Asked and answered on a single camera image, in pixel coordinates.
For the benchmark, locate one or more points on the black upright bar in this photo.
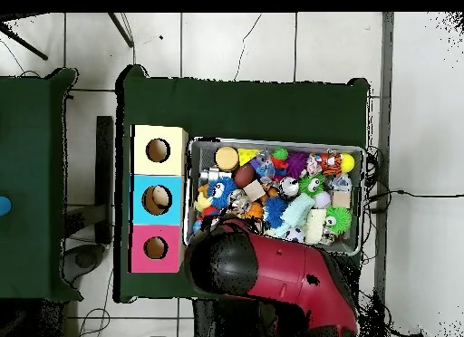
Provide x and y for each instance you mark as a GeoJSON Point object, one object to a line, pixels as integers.
{"type": "Point", "coordinates": [104, 170]}

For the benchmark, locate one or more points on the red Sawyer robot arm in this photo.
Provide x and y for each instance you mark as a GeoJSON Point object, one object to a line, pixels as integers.
{"type": "Point", "coordinates": [290, 279]}

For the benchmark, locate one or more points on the yellow cheese wedge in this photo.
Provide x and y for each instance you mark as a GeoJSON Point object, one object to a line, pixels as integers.
{"type": "Point", "coordinates": [248, 155]}

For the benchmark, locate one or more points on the green covered side table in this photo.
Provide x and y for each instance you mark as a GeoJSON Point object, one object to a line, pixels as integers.
{"type": "Point", "coordinates": [29, 177]}

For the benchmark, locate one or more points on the clear mesh bin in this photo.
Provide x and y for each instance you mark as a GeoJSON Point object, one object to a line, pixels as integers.
{"type": "Point", "coordinates": [201, 154]}

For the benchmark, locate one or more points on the blue fuzzy monster toy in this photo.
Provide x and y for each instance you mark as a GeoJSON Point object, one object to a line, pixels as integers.
{"type": "Point", "coordinates": [221, 192]}

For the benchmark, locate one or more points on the small blue object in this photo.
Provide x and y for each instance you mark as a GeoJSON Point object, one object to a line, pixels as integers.
{"type": "Point", "coordinates": [3, 205]}

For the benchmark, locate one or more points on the purple spiky ball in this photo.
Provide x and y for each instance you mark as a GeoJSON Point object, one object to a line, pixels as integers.
{"type": "Point", "coordinates": [296, 164]}

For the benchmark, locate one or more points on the dark green tablecloth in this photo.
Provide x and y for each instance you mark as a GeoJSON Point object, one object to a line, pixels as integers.
{"type": "Point", "coordinates": [246, 105]}

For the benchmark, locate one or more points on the orange tiger plush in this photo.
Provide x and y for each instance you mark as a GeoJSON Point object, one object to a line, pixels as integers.
{"type": "Point", "coordinates": [330, 163]}

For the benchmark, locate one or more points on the black and white soccer ball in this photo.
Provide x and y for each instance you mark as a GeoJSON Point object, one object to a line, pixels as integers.
{"type": "Point", "coordinates": [295, 235]}

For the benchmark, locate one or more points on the brown toy football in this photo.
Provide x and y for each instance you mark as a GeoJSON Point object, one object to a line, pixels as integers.
{"type": "Point", "coordinates": [244, 176]}

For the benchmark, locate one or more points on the wooden three-hole box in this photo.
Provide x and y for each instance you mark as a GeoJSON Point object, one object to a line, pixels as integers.
{"type": "Point", "coordinates": [174, 199]}

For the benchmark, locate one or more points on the mint green knit cloth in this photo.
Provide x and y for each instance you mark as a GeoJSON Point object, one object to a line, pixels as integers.
{"type": "Point", "coordinates": [293, 212]}

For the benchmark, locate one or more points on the green spiky ball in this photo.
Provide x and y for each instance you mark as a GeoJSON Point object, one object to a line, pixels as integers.
{"type": "Point", "coordinates": [338, 219]}

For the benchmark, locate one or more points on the black tripod leg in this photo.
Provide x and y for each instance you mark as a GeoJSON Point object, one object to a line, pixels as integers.
{"type": "Point", "coordinates": [25, 43]}
{"type": "Point", "coordinates": [122, 30]}

